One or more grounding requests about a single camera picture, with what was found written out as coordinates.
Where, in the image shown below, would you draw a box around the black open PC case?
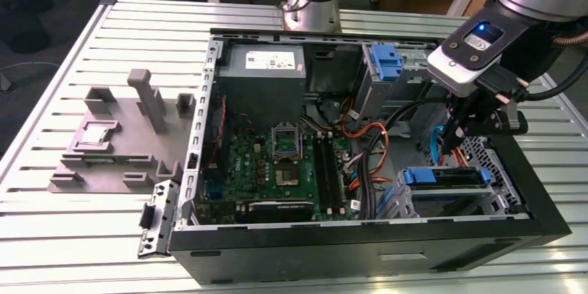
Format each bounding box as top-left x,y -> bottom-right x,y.
166,27 -> 572,284

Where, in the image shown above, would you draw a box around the grey parts rack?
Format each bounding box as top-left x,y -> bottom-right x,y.
46,68 -> 196,193

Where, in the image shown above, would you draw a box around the blue plastic drive latch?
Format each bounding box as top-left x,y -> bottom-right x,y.
370,44 -> 402,81

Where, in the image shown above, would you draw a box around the black office chair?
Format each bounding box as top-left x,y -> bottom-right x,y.
0,0 -> 54,54

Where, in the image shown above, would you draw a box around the hard disk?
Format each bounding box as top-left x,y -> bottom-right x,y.
402,166 -> 490,188

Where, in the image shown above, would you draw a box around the metal disk bay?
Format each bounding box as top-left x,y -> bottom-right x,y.
376,166 -> 522,219

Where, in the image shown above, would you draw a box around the metal socket cover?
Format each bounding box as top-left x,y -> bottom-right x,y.
270,123 -> 304,164

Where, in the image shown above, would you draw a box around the black graphics card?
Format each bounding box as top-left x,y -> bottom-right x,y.
246,200 -> 316,223

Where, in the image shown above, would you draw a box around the grey power supply unit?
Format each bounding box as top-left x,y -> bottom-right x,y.
214,43 -> 308,129

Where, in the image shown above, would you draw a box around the metal drive cage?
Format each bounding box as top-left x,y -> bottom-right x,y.
356,43 -> 453,123

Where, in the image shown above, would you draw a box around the red orange power wire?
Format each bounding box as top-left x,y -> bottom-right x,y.
438,145 -> 470,168

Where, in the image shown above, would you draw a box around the black RAM slot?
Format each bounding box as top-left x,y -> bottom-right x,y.
314,132 -> 333,216

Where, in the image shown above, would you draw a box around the orange wire bundle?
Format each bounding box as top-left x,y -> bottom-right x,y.
341,121 -> 392,191

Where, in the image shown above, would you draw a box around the blue data wire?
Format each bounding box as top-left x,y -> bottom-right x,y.
429,124 -> 445,167

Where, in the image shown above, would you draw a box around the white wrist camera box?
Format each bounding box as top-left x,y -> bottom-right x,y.
426,45 -> 501,97

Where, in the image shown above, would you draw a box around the green motherboard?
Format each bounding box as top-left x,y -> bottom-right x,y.
200,125 -> 364,222

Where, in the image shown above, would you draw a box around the CPU socket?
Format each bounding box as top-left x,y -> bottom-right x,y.
274,166 -> 306,188

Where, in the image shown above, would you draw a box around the thick black cables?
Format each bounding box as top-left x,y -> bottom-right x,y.
356,96 -> 453,220

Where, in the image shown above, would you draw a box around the silver CPU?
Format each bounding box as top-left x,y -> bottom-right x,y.
81,125 -> 110,145

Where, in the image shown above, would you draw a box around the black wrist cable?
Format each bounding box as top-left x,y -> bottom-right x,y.
513,28 -> 588,102

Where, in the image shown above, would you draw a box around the green RAM stick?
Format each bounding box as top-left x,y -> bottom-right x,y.
81,156 -> 152,165

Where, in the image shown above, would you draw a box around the hinged metal case bracket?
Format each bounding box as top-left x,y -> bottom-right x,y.
137,180 -> 182,260

